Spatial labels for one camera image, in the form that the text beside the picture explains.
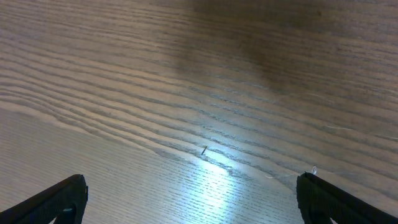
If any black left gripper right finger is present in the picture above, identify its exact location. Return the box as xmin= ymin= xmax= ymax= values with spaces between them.
xmin=296 ymin=172 xmax=397 ymax=224

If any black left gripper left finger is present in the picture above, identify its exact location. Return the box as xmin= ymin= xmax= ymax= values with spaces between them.
xmin=1 ymin=174 xmax=88 ymax=224

